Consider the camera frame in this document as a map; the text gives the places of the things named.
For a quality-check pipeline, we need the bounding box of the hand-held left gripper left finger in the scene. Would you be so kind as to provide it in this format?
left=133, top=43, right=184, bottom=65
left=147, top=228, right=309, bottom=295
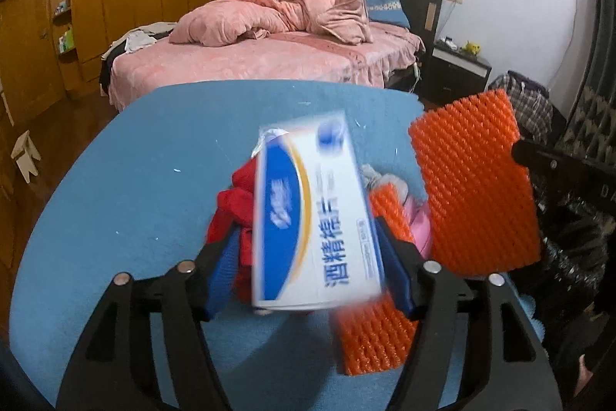
left=55, top=225, right=244, bottom=411

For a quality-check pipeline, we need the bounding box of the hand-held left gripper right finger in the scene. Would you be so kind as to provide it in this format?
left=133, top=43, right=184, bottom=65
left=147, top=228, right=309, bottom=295
left=374, top=216, right=565, bottom=411

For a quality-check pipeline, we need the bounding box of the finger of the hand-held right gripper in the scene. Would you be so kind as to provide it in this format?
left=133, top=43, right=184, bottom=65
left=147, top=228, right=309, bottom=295
left=511, top=139, right=616, bottom=206

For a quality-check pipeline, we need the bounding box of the orange foam net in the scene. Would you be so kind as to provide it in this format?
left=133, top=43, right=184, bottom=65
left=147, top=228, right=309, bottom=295
left=332, top=187, right=419, bottom=377
left=408, top=88, right=544, bottom=278

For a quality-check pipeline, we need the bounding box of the red cloth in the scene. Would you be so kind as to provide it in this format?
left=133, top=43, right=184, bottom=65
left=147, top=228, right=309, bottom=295
left=206, top=159, right=258, bottom=296

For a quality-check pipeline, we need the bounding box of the white and blue box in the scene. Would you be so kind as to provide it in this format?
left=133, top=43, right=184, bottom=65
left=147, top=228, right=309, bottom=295
left=251, top=109, right=386, bottom=313

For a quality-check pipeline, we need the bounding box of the plaid bag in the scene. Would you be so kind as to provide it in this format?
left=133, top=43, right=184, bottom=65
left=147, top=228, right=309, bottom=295
left=488, top=76, right=554, bottom=142

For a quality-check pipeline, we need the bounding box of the pink wrapper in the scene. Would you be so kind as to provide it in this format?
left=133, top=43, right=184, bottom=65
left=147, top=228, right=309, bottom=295
left=403, top=194, right=434, bottom=258

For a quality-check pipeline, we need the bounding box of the dark purple bag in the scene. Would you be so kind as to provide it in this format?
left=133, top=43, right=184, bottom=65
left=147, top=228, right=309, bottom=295
left=507, top=71, right=549, bottom=96

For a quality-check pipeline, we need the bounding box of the grey cloth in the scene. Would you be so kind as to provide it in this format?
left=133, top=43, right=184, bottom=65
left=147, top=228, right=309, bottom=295
left=361, top=164, right=393, bottom=191

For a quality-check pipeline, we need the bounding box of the dark nightstand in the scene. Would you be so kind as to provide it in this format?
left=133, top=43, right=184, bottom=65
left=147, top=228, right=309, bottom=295
left=426, top=40, right=492, bottom=106

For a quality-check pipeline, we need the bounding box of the bed with dark headboard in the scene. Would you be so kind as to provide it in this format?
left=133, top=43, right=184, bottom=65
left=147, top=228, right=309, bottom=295
left=99, top=0, right=446, bottom=111

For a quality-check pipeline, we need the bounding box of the blue pillow with white band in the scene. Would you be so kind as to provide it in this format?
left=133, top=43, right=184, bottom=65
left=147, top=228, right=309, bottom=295
left=365, top=0, right=411, bottom=29

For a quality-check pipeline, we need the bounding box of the small wooden stool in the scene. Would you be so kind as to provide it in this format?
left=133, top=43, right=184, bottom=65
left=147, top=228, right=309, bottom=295
left=10, top=130, right=42, bottom=183

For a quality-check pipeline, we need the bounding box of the pile of clothes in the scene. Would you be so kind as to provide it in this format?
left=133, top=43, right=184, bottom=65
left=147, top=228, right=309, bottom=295
left=99, top=22, right=179, bottom=96

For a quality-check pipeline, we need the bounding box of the pink quilt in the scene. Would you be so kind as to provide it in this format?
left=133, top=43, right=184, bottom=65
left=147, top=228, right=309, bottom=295
left=168, top=0, right=375, bottom=48

